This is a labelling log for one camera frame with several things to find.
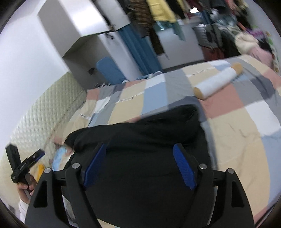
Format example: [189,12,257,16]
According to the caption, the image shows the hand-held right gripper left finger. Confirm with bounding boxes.
[24,142,108,228]

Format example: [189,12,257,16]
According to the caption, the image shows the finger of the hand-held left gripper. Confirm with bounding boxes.
[21,149,46,170]
[5,144,22,176]

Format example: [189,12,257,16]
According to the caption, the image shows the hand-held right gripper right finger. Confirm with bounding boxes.
[173,143,255,228]

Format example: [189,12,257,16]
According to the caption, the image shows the black puffer jacket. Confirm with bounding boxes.
[64,105,217,228]

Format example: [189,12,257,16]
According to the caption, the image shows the person's left forearm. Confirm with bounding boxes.
[18,196,30,225]

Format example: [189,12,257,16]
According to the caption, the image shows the pile of clothes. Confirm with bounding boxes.
[210,9,277,66]

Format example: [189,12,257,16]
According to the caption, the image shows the person's left hand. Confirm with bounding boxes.
[16,173,37,203]

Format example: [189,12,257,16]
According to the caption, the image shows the yellow cloth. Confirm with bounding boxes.
[37,164,46,183]

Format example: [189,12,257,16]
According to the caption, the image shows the light blue cloth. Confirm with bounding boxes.
[52,146,74,172]

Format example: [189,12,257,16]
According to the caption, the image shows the cream quilted headboard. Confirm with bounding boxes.
[0,72,87,204]

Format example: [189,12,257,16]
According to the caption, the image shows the patchwork bed quilt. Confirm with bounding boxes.
[53,55,281,228]

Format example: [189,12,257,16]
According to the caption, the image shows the blue padded chair back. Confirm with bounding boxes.
[96,57,128,85]

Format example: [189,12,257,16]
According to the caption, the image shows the blue curtain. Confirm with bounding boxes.
[119,23,163,75]

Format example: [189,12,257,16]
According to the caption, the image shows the brown plaid scarf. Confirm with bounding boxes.
[129,0,165,56]

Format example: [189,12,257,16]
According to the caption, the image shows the grey suitcase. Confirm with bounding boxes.
[193,24,220,48]

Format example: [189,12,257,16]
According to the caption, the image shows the teal hanging cloth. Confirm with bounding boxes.
[154,21,186,41]

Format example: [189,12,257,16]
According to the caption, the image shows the yellow fleece jacket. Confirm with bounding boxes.
[146,0,176,24]

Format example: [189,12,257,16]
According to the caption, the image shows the white wall cabinet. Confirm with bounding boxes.
[37,0,132,88]

